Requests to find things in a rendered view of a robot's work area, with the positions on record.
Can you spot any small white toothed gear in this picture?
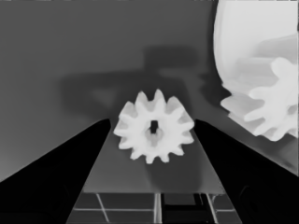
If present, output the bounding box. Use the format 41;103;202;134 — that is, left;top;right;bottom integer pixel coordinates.
112;88;195;165
220;56;299;143

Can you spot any dark robot body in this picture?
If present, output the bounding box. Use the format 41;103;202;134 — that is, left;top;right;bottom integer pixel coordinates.
162;192;207;224

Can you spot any white round carrier with pins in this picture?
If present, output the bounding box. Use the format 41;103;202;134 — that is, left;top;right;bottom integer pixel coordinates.
213;0;299;94

